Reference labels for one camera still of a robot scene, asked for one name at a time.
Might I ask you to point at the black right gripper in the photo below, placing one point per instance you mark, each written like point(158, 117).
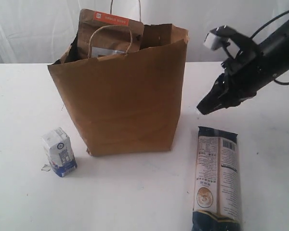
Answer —
point(241, 80)

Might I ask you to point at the dark blue biscuit packet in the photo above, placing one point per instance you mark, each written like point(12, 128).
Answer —
point(217, 191)

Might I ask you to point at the brown kraft pouch orange label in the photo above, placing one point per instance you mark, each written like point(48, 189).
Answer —
point(101, 34)

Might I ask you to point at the brown paper bag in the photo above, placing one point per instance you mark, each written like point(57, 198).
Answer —
point(130, 102)

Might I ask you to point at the small white carton box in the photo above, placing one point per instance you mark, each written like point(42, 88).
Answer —
point(57, 146)

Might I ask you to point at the small torn paper scrap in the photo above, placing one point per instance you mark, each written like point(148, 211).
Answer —
point(46, 168)

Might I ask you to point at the white curtain backdrop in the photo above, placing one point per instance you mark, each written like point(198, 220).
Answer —
point(40, 31)

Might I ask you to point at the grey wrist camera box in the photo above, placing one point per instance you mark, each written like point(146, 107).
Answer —
point(213, 41)

